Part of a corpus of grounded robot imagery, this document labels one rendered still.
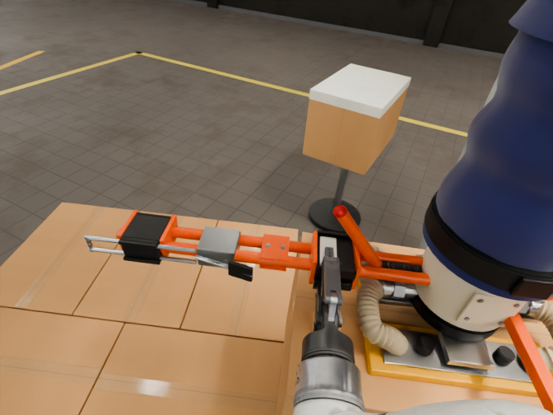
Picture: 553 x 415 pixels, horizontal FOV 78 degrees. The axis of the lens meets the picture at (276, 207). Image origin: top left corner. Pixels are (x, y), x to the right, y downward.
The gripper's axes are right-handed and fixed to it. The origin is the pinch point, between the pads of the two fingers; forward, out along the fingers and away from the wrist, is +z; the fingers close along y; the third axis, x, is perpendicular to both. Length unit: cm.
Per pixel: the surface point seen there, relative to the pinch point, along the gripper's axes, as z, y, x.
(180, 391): -1, 66, -35
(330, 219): 149, 118, 23
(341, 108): 130, 24, 13
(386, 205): 178, 121, 70
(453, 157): 271, 122, 151
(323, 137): 133, 44, 7
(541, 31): -2.9, -40.4, 15.6
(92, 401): -7, 66, -60
